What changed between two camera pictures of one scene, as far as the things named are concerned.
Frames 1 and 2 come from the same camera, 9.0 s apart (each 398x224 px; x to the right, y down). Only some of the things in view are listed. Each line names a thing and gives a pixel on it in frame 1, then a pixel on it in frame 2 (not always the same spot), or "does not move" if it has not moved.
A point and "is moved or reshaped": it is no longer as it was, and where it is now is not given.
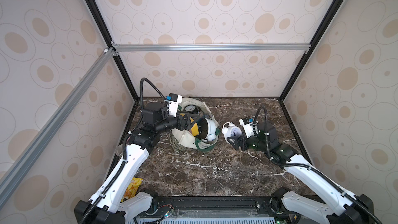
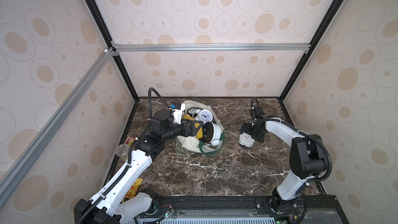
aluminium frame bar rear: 209,47 does not move
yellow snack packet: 132,189 does not move
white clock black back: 207,129 is moved or reshaped
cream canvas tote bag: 185,137 is moved or reshaped
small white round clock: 229,129 → 205,115
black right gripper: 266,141 → 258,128
